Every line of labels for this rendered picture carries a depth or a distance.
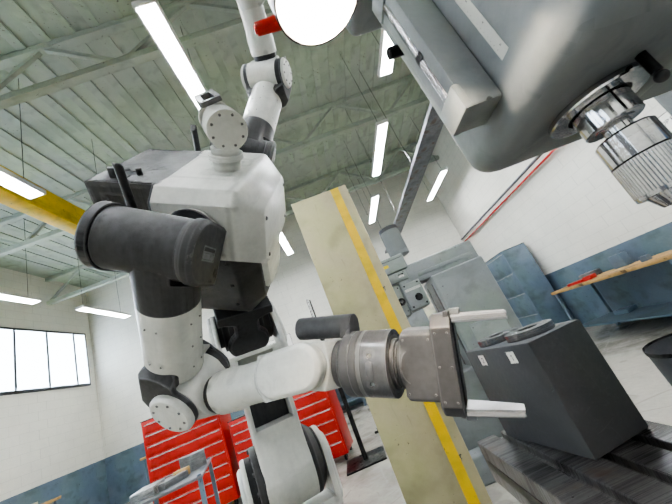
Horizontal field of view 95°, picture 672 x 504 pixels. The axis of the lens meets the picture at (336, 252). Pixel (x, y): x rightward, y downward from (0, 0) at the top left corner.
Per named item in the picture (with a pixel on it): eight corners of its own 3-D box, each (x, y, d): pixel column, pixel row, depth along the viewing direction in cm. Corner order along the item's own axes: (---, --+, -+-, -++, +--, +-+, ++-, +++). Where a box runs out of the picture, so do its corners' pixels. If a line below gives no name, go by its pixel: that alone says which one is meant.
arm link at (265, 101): (298, 88, 96) (286, 140, 86) (260, 94, 99) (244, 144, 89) (285, 50, 86) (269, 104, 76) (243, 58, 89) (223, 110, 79)
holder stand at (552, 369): (596, 462, 47) (522, 335, 53) (506, 436, 67) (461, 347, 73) (650, 427, 50) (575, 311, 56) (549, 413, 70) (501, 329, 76)
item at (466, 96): (465, 108, 28) (373, -28, 35) (452, 137, 32) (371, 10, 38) (505, 94, 28) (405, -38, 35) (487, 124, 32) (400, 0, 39)
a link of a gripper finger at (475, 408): (523, 401, 36) (466, 399, 38) (526, 412, 33) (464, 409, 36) (526, 416, 35) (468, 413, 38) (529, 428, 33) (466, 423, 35)
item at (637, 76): (592, 84, 25) (586, 77, 26) (534, 150, 33) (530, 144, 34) (681, 51, 26) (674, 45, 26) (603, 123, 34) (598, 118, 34)
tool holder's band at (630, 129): (614, 158, 31) (608, 150, 32) (671, 121, 27) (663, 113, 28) (590, 162, 29) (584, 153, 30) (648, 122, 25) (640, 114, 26)
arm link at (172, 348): (129, 418, 52) (107, 316, 42) (179, 362, 64) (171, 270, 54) (192, 439, 51) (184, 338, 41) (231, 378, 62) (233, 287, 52)
